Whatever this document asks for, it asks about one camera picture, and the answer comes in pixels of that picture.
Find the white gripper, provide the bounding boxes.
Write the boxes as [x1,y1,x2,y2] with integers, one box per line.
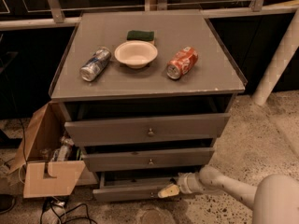
[158,173,200,199]

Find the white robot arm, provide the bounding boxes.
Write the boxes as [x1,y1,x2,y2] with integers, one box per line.
[158,165,299,224]

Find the grey middle drawer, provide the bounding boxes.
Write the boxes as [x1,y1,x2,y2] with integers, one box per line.
[83,147,215,172]

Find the plastic bottles in box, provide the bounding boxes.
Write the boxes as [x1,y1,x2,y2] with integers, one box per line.
[40,135,82,161]

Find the red soda can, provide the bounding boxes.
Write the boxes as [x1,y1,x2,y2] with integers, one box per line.
[166,47,198,79]

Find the grey bottom drawer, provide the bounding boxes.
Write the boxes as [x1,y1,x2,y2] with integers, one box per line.
[93,171,178,203]

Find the grey drawer cabinet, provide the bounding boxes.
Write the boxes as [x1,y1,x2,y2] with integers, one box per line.
[49,10,249,185]

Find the grey top drawer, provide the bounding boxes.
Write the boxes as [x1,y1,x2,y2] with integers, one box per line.
[65,113,230,147]

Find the black floor cables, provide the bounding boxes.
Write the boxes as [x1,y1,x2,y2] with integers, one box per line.
[39,197,99,224]

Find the silver blue soda can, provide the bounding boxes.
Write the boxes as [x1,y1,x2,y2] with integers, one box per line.
[79,47,111,82]

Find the green sponge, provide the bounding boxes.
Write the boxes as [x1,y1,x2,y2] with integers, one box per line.
[127,30,155,44]

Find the grey drawer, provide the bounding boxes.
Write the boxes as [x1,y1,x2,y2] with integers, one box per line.
[93,171,178,203]
[65,113,230,147]
[83,147,215,172]

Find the metal railing frame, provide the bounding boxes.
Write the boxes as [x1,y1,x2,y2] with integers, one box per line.
[0,0,299,31]

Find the white paper bowl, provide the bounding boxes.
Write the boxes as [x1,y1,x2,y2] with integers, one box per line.
[114,40,158,69]

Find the open cardboard box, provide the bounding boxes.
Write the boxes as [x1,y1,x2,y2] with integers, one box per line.
[9,102,85,198]

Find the white diagonal pole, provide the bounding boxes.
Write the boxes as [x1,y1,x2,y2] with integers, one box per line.
[251,9,299,105]

